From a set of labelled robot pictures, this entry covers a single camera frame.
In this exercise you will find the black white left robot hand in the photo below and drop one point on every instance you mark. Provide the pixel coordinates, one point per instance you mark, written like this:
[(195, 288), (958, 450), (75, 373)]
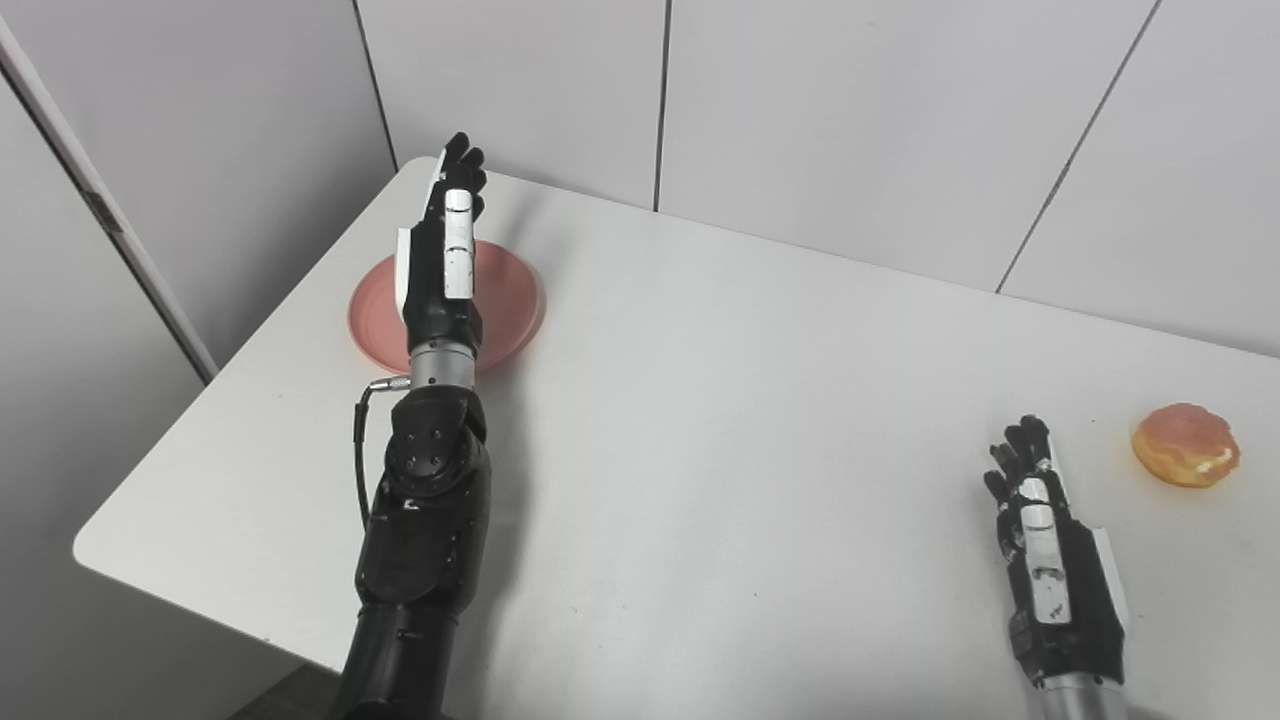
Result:
[(430, 290)]

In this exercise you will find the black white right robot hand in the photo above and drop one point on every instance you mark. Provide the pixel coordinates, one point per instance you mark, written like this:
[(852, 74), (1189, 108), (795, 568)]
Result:
[(1085, 600)]

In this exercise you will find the pink round plate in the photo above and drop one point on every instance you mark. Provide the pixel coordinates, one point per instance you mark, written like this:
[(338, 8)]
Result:
[(510, 295)]

